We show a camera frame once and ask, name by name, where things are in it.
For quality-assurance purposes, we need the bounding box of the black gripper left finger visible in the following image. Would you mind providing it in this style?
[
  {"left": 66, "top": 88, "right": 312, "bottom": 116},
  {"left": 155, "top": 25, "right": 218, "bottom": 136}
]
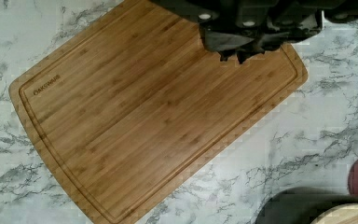
[{"left": 199, "top": 26, "right": 255, "bottom": 63}]

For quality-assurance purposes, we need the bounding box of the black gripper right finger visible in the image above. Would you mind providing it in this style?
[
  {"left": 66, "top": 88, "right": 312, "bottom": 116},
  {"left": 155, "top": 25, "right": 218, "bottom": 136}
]
[{"left": 236, "top": 31, "right": 323, "bottom": 65}]

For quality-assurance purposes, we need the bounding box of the bamboo cutting board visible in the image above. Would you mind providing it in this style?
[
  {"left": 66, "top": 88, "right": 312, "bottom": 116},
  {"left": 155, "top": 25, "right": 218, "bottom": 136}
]
[{"left": 9, "top": 0, "right": 308, "bottom": 224}]

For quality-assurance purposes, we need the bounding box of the dark canister with wooden lid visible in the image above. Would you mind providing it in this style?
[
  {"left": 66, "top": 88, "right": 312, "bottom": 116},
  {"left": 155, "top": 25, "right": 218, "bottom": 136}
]
[{"left": 255, "top": 187, "right": 358, "bottom": 224}]

